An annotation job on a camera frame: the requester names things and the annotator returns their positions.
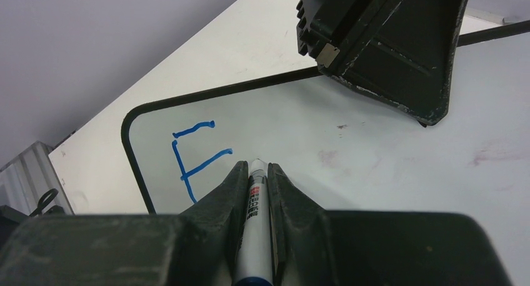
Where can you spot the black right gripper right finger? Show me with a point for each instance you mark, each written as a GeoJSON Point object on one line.
{"type": "Point", "coordinates": [315, 246]}

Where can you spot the white board marker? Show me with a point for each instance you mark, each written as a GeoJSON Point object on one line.
{"type": "Point", "coordinates": [254, 260]}

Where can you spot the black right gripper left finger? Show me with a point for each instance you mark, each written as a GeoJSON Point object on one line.
{"type": "Point", "coordinates": [195, 247]}

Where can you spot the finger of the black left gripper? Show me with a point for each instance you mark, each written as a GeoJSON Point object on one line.
{"type": "Point", "coordinates": [398, 52]}

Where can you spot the black-framed whiteboard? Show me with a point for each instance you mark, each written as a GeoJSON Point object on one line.
{"type": "Point", "coordinates": [348, 151]}

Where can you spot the aluminium front frame rail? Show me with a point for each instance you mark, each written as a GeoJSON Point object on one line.
{"type": "Point", "coordinates": [26, 178]}

